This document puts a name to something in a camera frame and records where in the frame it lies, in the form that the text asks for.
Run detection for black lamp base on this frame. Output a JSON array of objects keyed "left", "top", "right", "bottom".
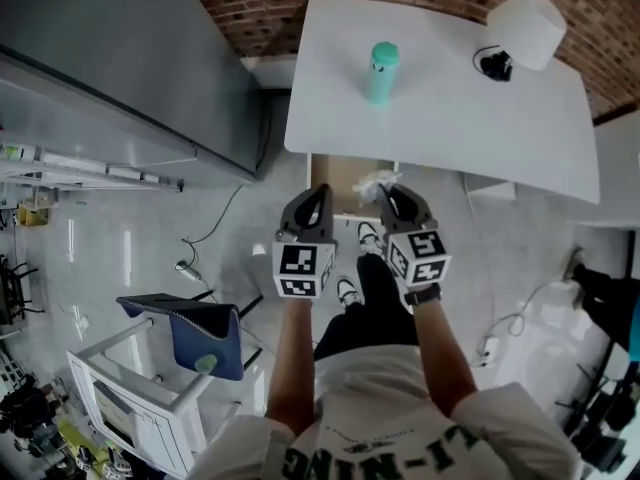
[{"left": 472, "top": 44, "right": 515, "bottom": 84}]

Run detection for clear plastic item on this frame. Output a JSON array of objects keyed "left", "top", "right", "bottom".
[{"left": 351, "top": 169, "right": 401, "bottom": 205}]

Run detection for person's right forearm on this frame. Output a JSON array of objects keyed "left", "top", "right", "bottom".
[{"left": 409, "top": 297, "right": 480, "bottom": 420}]

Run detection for person's left forearm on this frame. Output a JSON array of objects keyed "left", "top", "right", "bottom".
[{"left": 264, "top": 295, "right": 322, "bottom": 438}]

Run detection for white lamp shade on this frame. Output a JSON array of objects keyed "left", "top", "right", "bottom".
[{"left": 487, "top": 0, "right": 569, "bottom": 72}]

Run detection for person's white printed shirt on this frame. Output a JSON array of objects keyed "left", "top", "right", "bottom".
[{"left": 192, "top": 342, "right": 582, "bottom": 480}]

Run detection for blue chair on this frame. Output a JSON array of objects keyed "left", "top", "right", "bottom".
[{"left": 115, "top": 291, "right": 264, "bottom": 382}]

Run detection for black stand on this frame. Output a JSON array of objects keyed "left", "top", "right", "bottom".
[{"left": 554, "top": 317, "right": 640, "bottom": 472}]

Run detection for person's black trousers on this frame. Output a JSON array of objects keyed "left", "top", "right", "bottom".
[{"left": 312, "top": 254, "right": 421, "bottom": 362}]

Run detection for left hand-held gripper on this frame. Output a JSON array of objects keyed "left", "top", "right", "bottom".
[{"left": 271, "top": 183, "right": 339, "bottom": 300}]

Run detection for grey cabinet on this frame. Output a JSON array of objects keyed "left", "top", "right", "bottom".
[{"left": 0, "top": 0, "right": 265, "bottom": 187}]

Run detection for black wristwatch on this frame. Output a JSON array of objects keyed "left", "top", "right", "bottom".
[{"left": 403, "top": 283, "right": 444, "bottom": 308}]

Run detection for white side table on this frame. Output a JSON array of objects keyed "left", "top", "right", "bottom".
[{"left": 65, "top": 317, "right": 242, "bottom": 477}]

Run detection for yellow box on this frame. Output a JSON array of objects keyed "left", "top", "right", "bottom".
[{"left": 17, "top": 201, "right": 52, "bottom": 228}]

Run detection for person's left white shoe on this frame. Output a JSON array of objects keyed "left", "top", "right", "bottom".
[{"left": 335, "top": 277, "right": 363, "bottom": 312}]

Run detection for white power strip with cable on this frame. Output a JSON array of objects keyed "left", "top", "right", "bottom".
[
  {"left": 173, "top": 182, "right": 247, "bottom": 284},
  {"left": 469, "top": 277, "right": 569, "bottom": 368}
]

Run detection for white desk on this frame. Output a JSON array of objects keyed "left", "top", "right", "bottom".
[{"left": 283, "top": 0, "right": 602, "bottom": 206}]

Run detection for person's right white shoe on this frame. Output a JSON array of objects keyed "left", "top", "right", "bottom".
[{"left": 356, "top": 221, "right": 386, "bottom": 258}]

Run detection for person's white shoe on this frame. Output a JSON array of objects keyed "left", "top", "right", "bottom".
[
  {"left": 335, "top": 277, "right": 363, "bottom": 312},
  {"left": 356, "top": 221, "right": 386, "bottom": 258}
]

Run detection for wooden desk drawer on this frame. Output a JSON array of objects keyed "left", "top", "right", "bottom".
[{"left": 307, "top": 153, "right": 401, "bottom": 220}]

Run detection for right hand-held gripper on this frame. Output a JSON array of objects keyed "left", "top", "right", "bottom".
[{"left": 375, "top": 182, "right": 452, "bottom": 288}]

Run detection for teal water bottle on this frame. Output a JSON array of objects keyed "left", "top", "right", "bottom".
[{"left": 365, "top": 41, "right": 401, "bottom": 107}]

